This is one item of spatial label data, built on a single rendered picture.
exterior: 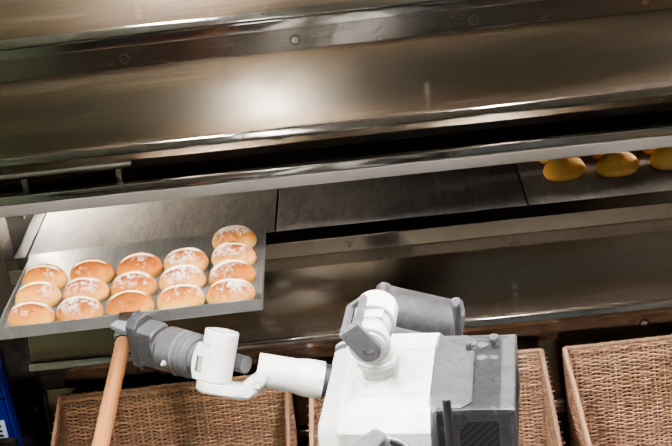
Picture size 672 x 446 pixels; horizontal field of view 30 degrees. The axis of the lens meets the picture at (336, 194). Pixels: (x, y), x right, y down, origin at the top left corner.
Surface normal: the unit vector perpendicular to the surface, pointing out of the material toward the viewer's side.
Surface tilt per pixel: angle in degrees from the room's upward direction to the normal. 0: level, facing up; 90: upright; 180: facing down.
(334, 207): 0
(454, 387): 0
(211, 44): 90
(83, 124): 70
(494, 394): 0
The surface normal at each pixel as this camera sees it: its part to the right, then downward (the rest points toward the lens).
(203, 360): -0.53, -0.07
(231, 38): 0.00, 0.44
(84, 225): -0.11, -0.89
